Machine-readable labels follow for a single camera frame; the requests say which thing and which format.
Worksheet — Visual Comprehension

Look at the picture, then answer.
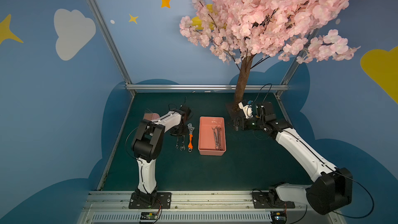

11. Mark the pink plastic storage box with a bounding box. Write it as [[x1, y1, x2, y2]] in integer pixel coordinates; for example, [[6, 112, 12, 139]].
[[198, 116, 227, 156]]

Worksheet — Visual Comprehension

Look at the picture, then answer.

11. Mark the orange handled adjustable wrench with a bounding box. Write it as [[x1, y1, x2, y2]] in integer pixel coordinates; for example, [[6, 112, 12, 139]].
[[187, 123, 195, 152]]

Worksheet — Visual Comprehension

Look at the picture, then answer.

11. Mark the right green circuit board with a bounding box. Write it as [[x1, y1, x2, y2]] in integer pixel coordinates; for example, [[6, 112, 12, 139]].
[[271, 212, 287, 224]]

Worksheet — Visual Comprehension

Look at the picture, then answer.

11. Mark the aluminium left corner post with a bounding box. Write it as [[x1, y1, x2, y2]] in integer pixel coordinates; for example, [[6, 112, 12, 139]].
[[86, 0, 136, 97]]

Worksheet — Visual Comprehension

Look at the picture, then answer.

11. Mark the aluminium back frame rail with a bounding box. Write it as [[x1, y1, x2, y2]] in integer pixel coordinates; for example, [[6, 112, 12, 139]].
[[124, 84, 289, 92]]

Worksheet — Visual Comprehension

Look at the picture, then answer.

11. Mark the aluminium front rail platform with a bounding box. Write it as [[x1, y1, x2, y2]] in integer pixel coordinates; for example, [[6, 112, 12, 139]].
[[77, 190, 346, 224]]

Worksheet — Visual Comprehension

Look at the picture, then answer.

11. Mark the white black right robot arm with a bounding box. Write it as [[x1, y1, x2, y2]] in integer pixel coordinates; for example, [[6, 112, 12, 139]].
[[235, 102, 353, 215]]

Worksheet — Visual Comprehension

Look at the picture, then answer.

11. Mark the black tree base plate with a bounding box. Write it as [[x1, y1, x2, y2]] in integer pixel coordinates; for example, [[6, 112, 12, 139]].
[[225, 102, 246, 119]]

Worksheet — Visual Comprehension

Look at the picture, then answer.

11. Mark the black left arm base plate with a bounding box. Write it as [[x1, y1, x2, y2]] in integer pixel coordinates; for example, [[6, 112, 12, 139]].
[[128, 190, 172, 209]]

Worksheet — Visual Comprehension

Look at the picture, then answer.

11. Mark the aluminium right corner post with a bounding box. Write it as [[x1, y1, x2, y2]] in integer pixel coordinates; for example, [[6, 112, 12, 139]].
[[280, 29, 319, 91]]

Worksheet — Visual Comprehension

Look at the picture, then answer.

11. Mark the green circuit board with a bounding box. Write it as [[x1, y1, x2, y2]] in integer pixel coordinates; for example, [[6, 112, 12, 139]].
[[140, 212, 158, 222], [271, 212, 287, 224]]

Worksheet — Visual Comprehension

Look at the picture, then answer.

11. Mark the left green circuit board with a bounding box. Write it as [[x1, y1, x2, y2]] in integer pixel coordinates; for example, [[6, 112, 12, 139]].
[[140, 212, 158, 222]]

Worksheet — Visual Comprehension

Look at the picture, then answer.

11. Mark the aluminium corner post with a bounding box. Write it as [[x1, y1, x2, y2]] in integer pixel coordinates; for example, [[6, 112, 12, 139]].
[[86, 0, 136, 97], [280, 29, 319, 91]]

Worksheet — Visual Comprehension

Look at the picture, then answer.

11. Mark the pink hand brush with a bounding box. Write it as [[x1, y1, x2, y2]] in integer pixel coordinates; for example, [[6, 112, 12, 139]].
[[143, 109, 160, 121]]

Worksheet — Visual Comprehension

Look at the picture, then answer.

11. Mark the large silver combination wrench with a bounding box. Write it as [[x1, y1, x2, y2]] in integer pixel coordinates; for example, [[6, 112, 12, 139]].
[[179, 135, 186, 151]]

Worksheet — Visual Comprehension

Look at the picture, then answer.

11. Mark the pink artificial blossom tree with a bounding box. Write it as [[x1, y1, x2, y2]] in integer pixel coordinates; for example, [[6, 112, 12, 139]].
[[179, 0, 356, 111]]

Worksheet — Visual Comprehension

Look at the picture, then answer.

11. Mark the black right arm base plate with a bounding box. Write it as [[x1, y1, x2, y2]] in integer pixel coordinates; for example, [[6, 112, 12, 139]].
[[251, 190, 295, 209]]

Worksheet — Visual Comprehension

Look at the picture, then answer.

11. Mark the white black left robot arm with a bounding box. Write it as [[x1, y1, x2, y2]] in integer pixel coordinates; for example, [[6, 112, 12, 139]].
[[129, 105, 191, 209]]

